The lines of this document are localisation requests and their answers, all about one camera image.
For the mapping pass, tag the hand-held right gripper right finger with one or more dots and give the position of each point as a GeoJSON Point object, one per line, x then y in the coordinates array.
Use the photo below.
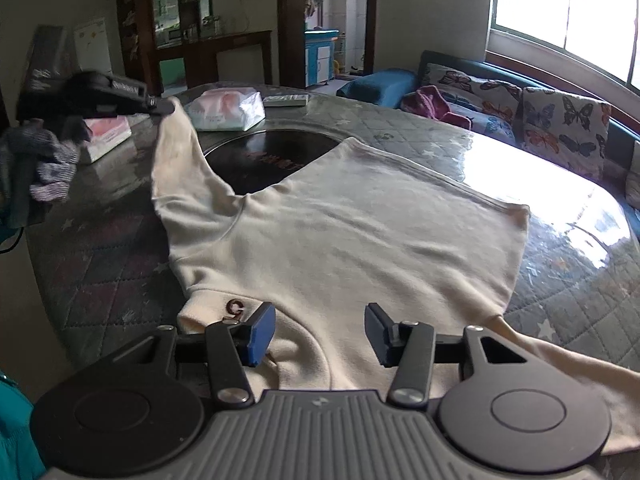
{"type": "Point", "coordinates": [377, 332]}

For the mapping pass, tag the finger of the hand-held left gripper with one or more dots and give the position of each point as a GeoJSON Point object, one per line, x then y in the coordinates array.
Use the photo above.
{"type": "Point", "coordinates": [161, 106]}

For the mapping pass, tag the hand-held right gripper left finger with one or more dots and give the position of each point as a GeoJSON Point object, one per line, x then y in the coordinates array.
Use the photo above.
{"type": "Point", "coordinates": [261, 332]}

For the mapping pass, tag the cream sweatshirt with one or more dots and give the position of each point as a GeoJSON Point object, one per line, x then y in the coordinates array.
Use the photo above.
{"type": "Point", "coordinates": [350, 240]}

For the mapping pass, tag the person's left hand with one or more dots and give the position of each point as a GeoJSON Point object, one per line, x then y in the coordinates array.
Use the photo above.
{"type": "Point", "coordinates": [50, 160]}

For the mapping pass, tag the pink white tissue box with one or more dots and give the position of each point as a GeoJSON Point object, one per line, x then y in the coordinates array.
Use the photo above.
{"type": "Point", "coordinates": [107, 137]}

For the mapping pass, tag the white refrigerator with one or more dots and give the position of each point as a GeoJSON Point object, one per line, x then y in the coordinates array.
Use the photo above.
{"type": "Point", "coordinates": [94, 45]}

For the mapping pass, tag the dark printed box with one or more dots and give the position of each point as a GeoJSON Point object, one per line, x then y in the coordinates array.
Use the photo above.
{"type": "Point", "coordinates": [45, 55]}

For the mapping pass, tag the white pink tissue pack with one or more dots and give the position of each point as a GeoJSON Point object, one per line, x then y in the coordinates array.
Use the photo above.
{"type": "Point", "coordinates": [225, 110]}

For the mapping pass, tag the dark wooden display cabinet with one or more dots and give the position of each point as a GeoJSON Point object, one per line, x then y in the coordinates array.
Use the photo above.
{"type": "Point", "coordinates": [200, 55]}

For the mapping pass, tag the grey remote control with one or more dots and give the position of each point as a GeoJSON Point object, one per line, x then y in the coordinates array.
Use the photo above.
{"type": "Point", "coordinates": [286, 100]}

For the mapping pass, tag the black round cooktop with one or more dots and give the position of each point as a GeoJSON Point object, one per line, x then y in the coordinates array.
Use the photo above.
{"type": "Point", "coordinates": [280, 155]}

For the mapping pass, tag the blue white small cabinet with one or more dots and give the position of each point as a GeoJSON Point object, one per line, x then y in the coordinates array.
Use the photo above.
{"type": "Point", "coordinates": [320, 60]}

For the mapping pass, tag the blue sofa bolster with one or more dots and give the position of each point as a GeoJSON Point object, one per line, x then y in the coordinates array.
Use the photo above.
{"type": "Point", "coordinates": [375, 87]}

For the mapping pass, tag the purple garment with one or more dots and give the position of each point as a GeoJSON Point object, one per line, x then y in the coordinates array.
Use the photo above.
{"type": "Point", "coordinates": [435, 105]}

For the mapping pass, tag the butterfly print cushion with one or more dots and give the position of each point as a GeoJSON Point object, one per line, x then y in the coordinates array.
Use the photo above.
{"type": "Point", "coordinates": [475, 90]}
{"type": "Point", "coordinates": [565, 130]}

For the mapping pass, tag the person's teal jacket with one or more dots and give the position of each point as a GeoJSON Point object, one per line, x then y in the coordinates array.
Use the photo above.
{"type": "Point", "coordinates": [15, 435]}

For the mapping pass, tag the blue sofa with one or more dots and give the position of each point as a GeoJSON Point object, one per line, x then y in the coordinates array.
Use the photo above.
{"type": "Point", "coordinates": [435, 60]}

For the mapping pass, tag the window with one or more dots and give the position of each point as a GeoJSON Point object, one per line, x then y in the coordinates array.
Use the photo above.
{"type": "Point", "coordinates": [565, 10]}

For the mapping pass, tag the dark wooden door frame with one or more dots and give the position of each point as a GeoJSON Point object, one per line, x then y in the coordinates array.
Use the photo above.
{"type": "Point", "coordinates": [292, 25]}

